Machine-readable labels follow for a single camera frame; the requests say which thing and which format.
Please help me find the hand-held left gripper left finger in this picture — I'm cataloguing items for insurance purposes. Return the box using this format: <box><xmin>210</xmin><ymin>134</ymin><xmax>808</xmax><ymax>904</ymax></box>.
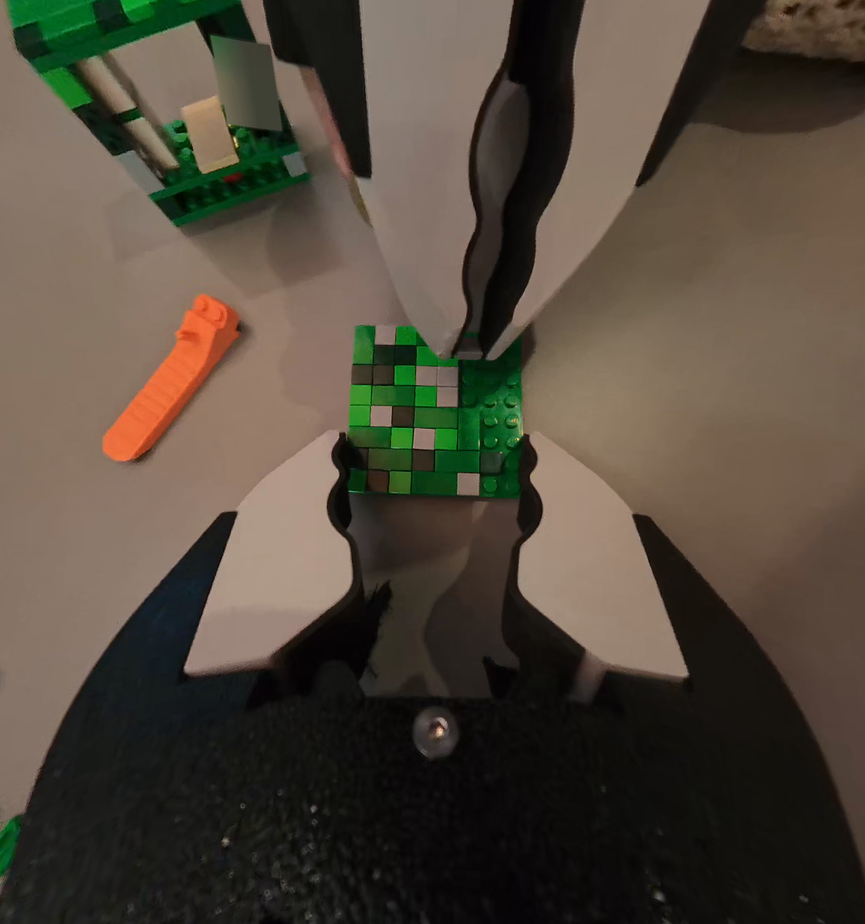
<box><xmin>183</xmin><ymin>429</ymin><xmax>367</xmax><ymax>680</ymax></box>

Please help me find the green tiled lego plate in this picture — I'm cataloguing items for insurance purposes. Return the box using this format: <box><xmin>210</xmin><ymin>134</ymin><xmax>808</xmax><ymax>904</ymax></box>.
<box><xmin>347</xmin><ymin>322</ymin><xmax>528</xmax><ymax>501</ymax></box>

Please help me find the orange brick separator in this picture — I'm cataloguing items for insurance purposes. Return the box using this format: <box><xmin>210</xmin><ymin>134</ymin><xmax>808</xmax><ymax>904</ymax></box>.
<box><xmin>102</xmin><ymin>293</ymin><xmax>243</xmax><ymax>463</ymax></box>

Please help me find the green lego building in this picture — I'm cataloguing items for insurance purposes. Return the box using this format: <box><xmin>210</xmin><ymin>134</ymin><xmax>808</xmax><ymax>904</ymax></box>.
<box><xmin>10</xmin><ymin>0</ymin><xmax>312</xmax><ymax>229</ymax></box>

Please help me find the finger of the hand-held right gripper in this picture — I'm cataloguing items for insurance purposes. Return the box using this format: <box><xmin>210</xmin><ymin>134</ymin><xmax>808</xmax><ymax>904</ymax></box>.
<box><xmin>478</xmin><ymin>0</ymin><xmax>724</xmax><ymax>362</ymax></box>
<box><xmin>301</xmin><ymin>0</ymin><xmax>531</xmax><ymax>358</ymax></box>

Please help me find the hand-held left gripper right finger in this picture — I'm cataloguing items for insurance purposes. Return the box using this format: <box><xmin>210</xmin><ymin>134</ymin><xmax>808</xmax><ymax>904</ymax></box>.
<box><xmin>506</xmin><ymin>432</ymin><xmax>693</xmax><ymax>707</ymax></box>

